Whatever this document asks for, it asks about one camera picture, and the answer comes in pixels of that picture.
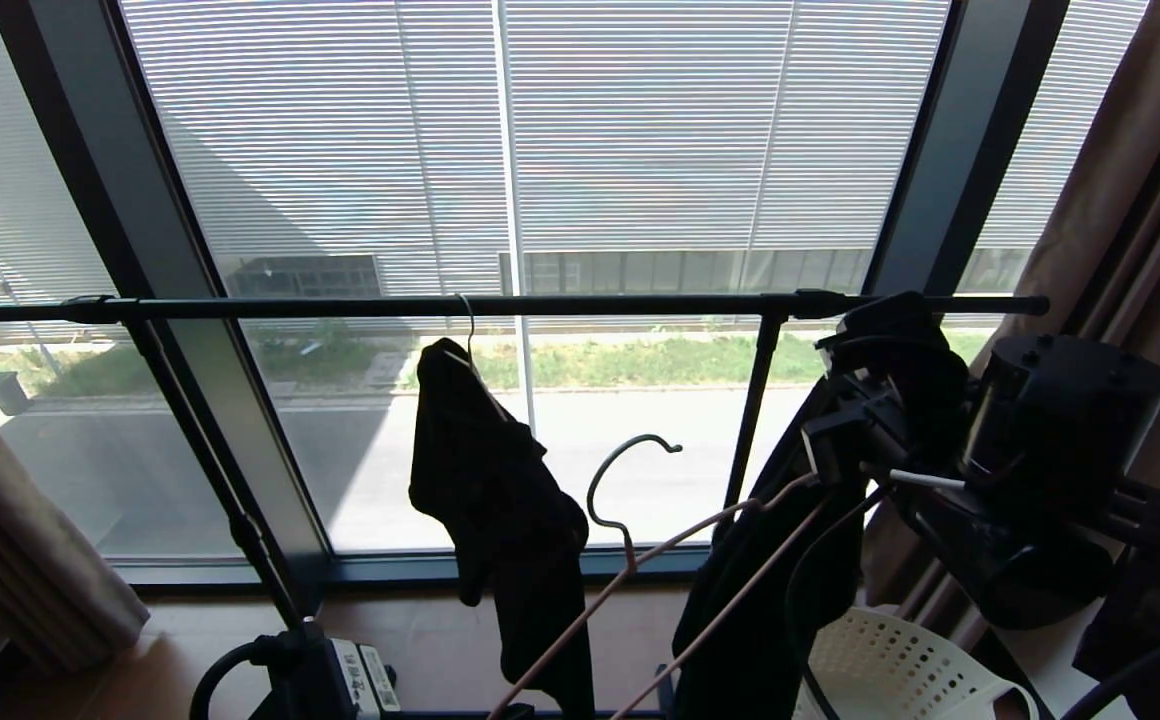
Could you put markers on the pink clothes hanger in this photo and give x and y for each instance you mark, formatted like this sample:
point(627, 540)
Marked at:
point(469, 320)
point(590, 610)

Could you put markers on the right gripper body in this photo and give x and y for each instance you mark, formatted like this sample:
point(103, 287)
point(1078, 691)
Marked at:
point(865, 440)

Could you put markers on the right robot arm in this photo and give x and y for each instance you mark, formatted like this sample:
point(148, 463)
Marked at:
point(1060, 430)

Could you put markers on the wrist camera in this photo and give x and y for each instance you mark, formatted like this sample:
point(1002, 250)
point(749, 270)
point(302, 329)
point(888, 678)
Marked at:
point(330, 680)
point(900, 350)

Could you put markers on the black garment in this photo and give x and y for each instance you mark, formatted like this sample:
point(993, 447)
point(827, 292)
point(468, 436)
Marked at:
point(750, 620)
point(500, 500)

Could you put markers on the brown curtain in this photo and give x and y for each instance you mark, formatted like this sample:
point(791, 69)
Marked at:
point(30, 580)
point(1120, 150)

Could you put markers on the black clothes rack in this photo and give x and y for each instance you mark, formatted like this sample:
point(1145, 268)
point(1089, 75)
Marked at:
point(590, 304)

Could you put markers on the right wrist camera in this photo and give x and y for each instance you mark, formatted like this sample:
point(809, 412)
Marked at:
point(900, 350)

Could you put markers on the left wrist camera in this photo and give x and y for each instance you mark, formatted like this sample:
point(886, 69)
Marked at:
point(330, 680)

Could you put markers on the white laundry basket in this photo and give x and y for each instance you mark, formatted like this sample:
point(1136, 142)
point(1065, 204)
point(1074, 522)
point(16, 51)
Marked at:
point(890, 660)

